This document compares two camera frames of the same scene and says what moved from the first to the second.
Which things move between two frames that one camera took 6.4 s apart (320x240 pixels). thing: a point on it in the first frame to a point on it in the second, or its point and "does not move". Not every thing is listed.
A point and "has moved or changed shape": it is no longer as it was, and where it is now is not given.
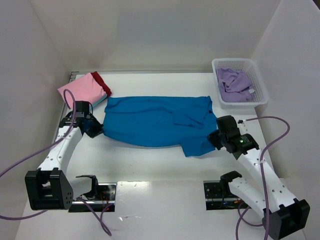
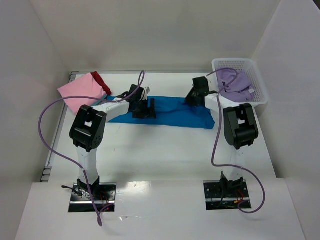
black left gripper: (90, 126) to (144, 111)
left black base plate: (104, 196) does not move
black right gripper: (218, 137) to (192, 99)
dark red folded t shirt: (99, 79) does not move
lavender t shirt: (234, 86) does not move
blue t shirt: (186, 122) has moved or changed shape
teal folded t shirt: (99, 100) does not move
